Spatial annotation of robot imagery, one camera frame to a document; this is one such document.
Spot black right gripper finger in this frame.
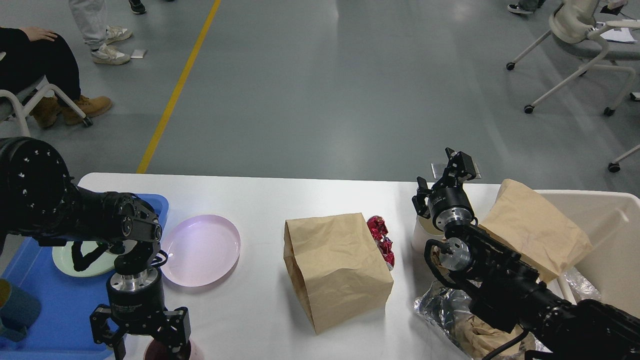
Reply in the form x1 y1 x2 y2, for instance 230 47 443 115
411 177 434 219
442 147 478 188

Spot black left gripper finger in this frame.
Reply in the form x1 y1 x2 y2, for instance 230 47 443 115
150 306 192 360
89 305 126 360

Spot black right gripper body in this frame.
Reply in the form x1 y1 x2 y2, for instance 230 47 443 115
425 187 476 231

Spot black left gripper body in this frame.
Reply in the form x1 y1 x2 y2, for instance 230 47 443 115
106 267 166 335

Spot pink mug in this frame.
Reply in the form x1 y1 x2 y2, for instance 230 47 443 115
143 338 205 360

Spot pink plate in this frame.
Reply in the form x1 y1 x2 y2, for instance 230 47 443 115
161 214 242 288

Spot dark blue mug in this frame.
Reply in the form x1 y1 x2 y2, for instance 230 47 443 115
0 278 42 342

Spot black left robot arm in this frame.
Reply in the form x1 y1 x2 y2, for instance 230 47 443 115
0 136 194 360

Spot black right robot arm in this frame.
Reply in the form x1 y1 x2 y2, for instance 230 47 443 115
412 148 640 360

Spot white paper cup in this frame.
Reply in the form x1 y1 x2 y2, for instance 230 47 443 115
411 215 445 255

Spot blue plastic tray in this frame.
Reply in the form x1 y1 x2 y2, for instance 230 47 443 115
1 194 169 360

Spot red foil wrapper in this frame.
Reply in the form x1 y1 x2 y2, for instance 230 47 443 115
366 215 395 271

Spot green plate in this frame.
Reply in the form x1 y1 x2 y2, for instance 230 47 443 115
52 242 117 278

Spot brown paper bag in bin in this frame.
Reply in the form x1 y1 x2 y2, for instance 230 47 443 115
479 178 594 282

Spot brown paper bag on table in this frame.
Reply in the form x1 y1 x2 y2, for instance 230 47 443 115
283 213 394 334

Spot crumpled brown paper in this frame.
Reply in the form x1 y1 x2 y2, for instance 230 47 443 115
453 315 537 360

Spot beige plastic bin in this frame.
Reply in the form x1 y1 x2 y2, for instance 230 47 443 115
538 190 640 317

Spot white office chair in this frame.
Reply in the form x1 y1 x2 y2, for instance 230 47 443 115
506 0 640 117

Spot white chair at left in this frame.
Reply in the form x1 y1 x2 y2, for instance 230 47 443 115
0 77 93 137

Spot paper scrap on floor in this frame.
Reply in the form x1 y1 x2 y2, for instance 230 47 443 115
130 48 147 59

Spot seated person in black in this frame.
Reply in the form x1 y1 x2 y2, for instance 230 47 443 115
0 26 113 117

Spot standing person white sneakers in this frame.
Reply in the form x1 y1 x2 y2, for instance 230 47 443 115
68 0 133 66

